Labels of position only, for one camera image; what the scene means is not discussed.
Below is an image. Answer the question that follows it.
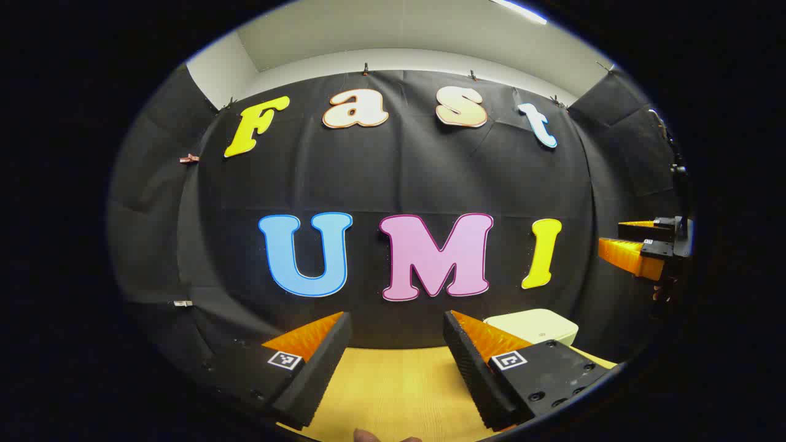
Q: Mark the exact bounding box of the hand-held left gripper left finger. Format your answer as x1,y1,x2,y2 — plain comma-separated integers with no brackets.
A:
198,311,353,430

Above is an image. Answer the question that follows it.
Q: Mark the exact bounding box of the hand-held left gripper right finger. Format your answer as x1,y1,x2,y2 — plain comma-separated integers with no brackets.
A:
443,309,615,432

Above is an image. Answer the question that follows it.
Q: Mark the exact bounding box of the green desktop garbage bin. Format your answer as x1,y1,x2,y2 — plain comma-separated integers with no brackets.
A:
483,309,579,348

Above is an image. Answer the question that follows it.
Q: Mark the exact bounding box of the wooden desktop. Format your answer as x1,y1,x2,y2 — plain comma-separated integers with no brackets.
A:
276,346,618,442

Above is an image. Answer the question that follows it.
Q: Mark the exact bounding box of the black backdrop cloth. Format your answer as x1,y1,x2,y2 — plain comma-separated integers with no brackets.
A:
107,64,695,384

